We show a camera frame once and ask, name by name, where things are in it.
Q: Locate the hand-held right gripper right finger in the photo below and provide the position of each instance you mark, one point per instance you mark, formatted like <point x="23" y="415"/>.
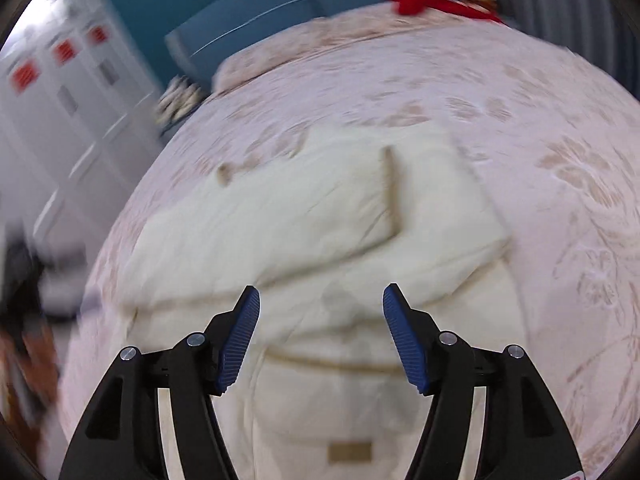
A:
<point x="401" y="340"/>

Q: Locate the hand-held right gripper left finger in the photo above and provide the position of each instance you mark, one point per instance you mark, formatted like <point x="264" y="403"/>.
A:
<point x="243" y="332"/>

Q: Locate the cream quilted garment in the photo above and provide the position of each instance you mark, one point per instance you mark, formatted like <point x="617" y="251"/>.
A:
<point x="310" y="220"/>

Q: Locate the orange blurred object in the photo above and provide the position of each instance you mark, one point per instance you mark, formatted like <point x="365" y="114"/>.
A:
<point x="30" y="375"/>

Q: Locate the dark blurred object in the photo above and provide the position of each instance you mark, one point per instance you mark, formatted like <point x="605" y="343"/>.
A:
<point x="20" y="270"/>

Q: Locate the floral pink bedspread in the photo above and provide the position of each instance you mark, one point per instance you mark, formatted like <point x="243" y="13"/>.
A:
<point x="500" y="85"/>

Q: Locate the white wardrobe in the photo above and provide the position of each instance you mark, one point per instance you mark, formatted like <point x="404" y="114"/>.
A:
<point x="75" y="110"/>

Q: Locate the blue padded headboard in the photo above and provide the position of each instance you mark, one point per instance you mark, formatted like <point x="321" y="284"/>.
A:
<point x="280" y="15"/>

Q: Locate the red garment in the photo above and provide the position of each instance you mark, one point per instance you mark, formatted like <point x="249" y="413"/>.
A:
<point x="415" y="2"/>

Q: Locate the blue-grey curtain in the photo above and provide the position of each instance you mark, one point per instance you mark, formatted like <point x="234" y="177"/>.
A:
<point x="565" y="10"/>

